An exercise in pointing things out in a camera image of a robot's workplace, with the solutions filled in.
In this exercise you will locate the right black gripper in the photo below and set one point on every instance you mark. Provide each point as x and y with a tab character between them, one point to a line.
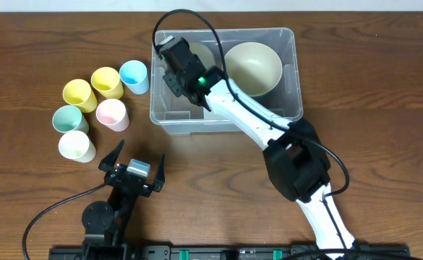
173	84

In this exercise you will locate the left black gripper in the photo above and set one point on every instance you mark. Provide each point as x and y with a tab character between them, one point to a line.
123	180

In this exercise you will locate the white small bowl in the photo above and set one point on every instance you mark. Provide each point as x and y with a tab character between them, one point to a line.
204	54

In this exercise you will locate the large beige bowl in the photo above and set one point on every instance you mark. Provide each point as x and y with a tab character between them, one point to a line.
254	67

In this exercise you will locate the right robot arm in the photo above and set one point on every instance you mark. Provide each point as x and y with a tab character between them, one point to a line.
297	163

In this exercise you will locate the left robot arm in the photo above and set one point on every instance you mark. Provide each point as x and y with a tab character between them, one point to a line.
105	222

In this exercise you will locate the white label in container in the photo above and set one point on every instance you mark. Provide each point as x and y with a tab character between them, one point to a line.
209	116

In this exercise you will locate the clear plastic storage container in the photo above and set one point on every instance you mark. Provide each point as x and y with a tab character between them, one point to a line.
178	116

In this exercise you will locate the pink plastic cup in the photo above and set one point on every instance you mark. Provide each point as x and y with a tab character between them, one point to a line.
112	113

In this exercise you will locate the cream white plastic cup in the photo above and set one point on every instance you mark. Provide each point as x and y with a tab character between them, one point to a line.
76	145

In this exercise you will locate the light blue plastic cup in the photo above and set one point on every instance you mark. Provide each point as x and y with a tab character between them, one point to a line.
134	75

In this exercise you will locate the mint green plastic cup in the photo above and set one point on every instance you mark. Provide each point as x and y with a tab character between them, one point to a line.
69	118

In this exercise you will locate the yellow plastic cup upper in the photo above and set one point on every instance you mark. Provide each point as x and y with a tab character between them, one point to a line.
106	81

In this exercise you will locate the yellow plastic cup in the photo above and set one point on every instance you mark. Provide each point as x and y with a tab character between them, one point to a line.
78	92
106	81

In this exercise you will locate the yellow plastic cup left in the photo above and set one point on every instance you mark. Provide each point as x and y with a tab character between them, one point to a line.
78	92

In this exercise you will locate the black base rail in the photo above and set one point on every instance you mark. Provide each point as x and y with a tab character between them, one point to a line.
300	251

